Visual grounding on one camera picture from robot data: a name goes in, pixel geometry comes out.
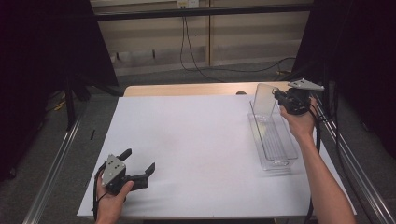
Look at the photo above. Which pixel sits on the black curtain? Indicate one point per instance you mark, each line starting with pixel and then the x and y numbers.
pixel 40 62
pixel 358 62

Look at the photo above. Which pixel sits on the metal floor rail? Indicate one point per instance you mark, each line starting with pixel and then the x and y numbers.
pixel 358 168
pixel 53 174

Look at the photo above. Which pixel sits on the person's right hand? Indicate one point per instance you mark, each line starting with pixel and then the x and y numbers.
pixel 300 126

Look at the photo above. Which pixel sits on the white wall socket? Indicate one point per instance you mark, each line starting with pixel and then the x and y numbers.
pixel 187 3

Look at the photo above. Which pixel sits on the black metal stand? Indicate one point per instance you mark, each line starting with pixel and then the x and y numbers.
pixel 70 102

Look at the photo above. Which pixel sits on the white table mat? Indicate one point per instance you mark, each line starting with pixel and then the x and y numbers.
pixel 193 149

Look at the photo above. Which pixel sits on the person's left hand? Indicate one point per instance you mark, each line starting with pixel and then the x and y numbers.
pixel 110 205

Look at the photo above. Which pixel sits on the clear plastic bin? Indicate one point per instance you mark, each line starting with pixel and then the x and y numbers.
pixel 274 146

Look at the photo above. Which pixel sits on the background desk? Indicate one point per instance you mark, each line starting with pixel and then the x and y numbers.
pixel 202 12

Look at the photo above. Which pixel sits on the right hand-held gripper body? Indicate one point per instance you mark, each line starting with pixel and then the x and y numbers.
pixel 297 99

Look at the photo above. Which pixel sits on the wooden table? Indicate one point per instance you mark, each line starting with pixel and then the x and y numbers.
pixel 186 89

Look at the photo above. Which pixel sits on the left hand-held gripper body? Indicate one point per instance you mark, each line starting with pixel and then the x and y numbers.
pixel 113 174

